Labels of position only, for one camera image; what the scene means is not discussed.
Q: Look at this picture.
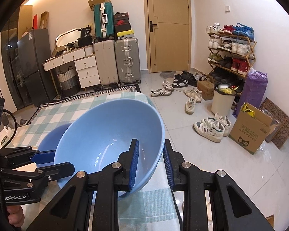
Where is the woven laundry basket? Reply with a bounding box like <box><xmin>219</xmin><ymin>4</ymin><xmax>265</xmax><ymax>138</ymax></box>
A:
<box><xmin>57</xmin><ymin>66</ymin><xmax>80</xmax><ymax>99</ymax></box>

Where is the purple bag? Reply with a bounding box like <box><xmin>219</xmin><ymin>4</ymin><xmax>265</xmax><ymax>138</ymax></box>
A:
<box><xmin>233</xmin><ymin>68</ymin><xmax>268</xmax><ymax>118</ymax></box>

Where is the light blue large bowl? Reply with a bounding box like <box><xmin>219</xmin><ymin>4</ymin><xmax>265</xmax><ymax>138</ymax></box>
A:
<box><xmin>54</xmin><ymin>98</ymin><xmax>165</xmax><ymax>200</ymax></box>

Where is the silver aluminium suitcase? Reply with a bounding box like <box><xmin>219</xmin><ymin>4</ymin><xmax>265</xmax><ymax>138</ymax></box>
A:
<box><xmin>115</xmin><ymin>38</ymin><xmax>141</xmax><ymax>85</ymax></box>

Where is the beige suitcase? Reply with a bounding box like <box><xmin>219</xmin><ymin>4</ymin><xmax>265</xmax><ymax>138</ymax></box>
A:
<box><xmin>94</xmin><ymin>40</ymin><xmax>119</xmax><ymax>86</ymax></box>

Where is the small brown cardboard box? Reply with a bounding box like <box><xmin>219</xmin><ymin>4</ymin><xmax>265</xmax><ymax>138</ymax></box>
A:
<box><xmin>197</xmin><ymin>80</ymin><xmax>214</xmax><ymax>101</ymax></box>

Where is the oval mirror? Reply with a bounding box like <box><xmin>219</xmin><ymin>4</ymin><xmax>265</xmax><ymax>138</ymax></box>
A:
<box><xmin>55</xmin><ymin>28</ymin><xmax>81</xmax><ymax>48</ymax></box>

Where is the person's left hand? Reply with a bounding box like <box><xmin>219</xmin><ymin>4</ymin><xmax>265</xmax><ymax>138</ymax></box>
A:
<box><xmin>7</xmin><ymin>205</ymin><xmax>25</xmax><ymax>227</ymax></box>

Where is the wooden shoe rack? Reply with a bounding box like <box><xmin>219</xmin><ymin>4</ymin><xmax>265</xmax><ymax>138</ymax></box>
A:
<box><xmin>207</xmin><ymin>33</ymin><xmax>257</xmax><ymax>87</ymax></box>

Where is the dark glass cabinet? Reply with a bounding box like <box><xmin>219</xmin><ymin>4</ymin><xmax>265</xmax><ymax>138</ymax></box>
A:
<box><xmin>1</xmin><ymin>8</ymin><xmax>32</xmax><ymax>110</ymax></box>

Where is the stack of shoe boxes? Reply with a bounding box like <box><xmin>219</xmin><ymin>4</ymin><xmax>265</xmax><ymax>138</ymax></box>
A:
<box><xmin>114</xmin><ymin>12</ymin><xmax>131</xmax><ymax>39</ymax></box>

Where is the white green sneaker pair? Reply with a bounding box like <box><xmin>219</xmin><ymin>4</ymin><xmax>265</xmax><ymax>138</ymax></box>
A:
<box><xmin>193</xmin><ymin>113</ymin><xmax>232</xmax><ymax>143</ymax></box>

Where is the open cardboard box on suitcase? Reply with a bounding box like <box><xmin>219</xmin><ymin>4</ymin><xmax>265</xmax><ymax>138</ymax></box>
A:
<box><xmin>87</xmin><ymin>0</ymin><xmax>112</xmax><ymax>12</ymax></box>

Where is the medium blue bowl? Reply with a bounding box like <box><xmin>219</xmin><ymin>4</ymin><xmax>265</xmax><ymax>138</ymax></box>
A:
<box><xmin>35</xmin><ymin>123</ymin><xmax>71</xmax><ymax>167</ymax></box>

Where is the white plastic bag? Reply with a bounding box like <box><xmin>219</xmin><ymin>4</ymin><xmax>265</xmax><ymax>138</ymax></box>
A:
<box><xmin>0</xmin><ymin>126</ymin><xmax>17</xmax><ymax>149</ymax></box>

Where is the cardboard box with cat logo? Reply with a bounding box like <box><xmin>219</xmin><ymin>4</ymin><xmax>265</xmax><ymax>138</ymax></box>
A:
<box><xmin>229</xmin><ymin>103</ymin><xmax>276</xmax><ymax>154</ymax></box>

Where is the green white checked tablecloth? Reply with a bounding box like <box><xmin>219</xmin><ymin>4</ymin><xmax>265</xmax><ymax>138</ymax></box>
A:
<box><xmin>14</xmin><ymin>92</ymin><xmax>180</xmax><ymax>230</ymax></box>

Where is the black refrigerator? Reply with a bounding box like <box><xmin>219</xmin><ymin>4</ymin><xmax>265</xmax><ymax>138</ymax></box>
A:
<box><xmin>17</xmin><ymin>29</ymin><xmax>57</xmax><ymax>107</ymax></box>

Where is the white drawer dresser desk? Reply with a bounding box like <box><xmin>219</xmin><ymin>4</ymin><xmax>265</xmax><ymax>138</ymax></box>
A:
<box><xmin>43</xmin><ymin>45</ymin><xmax>101</xmax><ymax>89</ymax></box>

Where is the wooden door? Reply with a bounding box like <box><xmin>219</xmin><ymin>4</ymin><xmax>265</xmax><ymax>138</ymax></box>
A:
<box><xmin>144</xmin><ymin>0</ymin><xmax>192</xmax><ymax>73</ymax></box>

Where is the teal suitcase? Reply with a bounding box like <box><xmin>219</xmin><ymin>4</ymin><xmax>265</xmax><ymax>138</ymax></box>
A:
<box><xmin>94</xmin><ymin>2</ymin><xmax>115</xmax><ymax>40</ymax></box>

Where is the white trash bin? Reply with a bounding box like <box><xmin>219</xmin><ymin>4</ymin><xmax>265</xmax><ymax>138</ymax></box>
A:
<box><xmin>211</xmin><ymin>85</ymin><xmax>236</xmax><ymax>116</ymax></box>

